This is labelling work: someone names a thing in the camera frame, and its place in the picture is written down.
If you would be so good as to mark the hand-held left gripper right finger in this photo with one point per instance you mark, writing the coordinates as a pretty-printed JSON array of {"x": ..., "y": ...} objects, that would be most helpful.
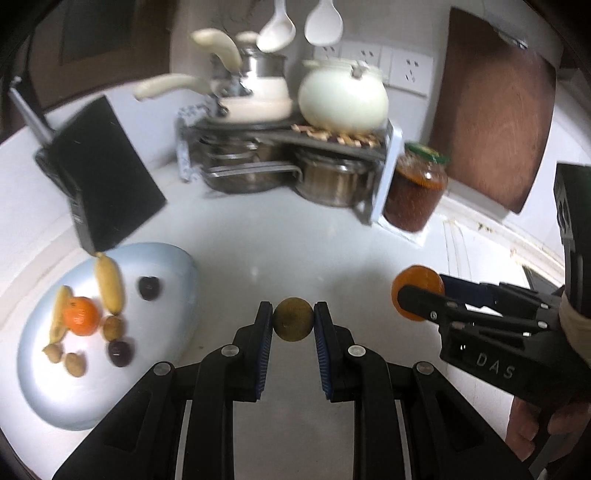
[{"x": 321, "y": 350}]

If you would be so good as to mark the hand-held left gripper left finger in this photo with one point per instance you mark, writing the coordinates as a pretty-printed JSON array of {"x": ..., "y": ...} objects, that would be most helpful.
[{"x": 265, "y": 350}]

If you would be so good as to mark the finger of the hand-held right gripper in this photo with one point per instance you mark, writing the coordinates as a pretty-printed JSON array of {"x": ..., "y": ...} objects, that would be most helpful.
[
  {"x": 461, "y": 288},
  {"x": 425, "y": 302}
]

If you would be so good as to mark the orange tangerine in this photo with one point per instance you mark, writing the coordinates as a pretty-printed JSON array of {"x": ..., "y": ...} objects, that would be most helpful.
[
  {"x": 415, "y": 277},
  {"x": 82, "y": 316}
]

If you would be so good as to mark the brown longan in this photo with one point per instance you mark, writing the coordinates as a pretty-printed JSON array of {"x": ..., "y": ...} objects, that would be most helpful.
[
  {"x": 112, "y": 326},
  {"x": 75, "y": 363},
  {"x": 53, "y": 351},
  {"x": 293, "y": 319}
]

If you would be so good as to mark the pale blue oval plate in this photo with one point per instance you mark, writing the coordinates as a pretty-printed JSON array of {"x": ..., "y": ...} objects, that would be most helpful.
[{"x": 161, "y": 332}]

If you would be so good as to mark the dark purple plum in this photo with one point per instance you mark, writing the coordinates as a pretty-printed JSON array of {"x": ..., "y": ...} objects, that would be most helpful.
[
  {"x": 121, "y": 351},
  {"x": 148, "y": 287}
]

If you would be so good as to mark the plump yellow banana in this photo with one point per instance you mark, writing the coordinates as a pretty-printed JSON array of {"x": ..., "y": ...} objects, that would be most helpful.
[{"x": 110, "y": 284}]

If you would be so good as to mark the slim yellow banana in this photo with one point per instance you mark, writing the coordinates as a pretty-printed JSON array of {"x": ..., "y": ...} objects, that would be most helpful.
[{"x": 59, "y": 318}]

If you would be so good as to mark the person's right hand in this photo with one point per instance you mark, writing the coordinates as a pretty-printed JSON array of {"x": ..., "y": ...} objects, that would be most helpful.
[{"x": 526, "y": 424}]

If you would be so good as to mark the glass jar with orange sauce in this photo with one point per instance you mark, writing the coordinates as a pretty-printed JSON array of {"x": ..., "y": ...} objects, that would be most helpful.
[{"x": 415, "y": 194}]

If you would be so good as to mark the small steel pot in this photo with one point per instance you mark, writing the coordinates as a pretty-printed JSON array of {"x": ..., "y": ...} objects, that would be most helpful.
[{"x": 334, "y": 182}]

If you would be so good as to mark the brown wooden cutting board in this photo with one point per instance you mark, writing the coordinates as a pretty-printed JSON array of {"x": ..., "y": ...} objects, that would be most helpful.
[{"x": 494, "y": 110}]

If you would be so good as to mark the large steel pot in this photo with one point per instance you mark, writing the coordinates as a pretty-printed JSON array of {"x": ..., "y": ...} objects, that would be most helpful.
[{"x": 244, "y": 170}]

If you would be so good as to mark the wooden bead trivet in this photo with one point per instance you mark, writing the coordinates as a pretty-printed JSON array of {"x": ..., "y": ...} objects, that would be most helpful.
[{"x": 332, "y": 134}]

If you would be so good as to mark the white round ceramic pot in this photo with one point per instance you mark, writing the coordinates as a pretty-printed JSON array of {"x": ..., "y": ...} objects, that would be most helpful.
[{"x": 344, "y": 94}]

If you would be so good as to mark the black knife block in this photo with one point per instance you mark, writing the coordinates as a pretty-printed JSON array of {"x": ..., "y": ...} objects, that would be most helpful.
[{"x": 106, "y": 180}]

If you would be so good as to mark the cream frying pan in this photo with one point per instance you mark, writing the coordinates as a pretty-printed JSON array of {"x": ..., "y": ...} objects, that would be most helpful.
[{"x": 254, "y": 108}]

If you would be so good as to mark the white rice paddle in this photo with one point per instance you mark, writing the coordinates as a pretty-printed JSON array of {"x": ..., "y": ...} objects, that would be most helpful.
[{"x": 323, "y": 25}]

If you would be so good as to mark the white plastic ladle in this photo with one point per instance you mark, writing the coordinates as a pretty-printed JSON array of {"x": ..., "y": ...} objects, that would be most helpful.
[{"x": 276, "y": 34}]

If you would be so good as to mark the brown-framed window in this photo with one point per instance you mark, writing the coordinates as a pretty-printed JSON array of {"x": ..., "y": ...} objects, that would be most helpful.
[{"x": 106, "y": 41}]

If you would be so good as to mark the white wall socket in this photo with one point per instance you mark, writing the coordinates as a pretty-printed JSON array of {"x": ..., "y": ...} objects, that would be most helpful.
[
  {"x": 412, "y": 71},
  {"x": 362, "y": 54}
]

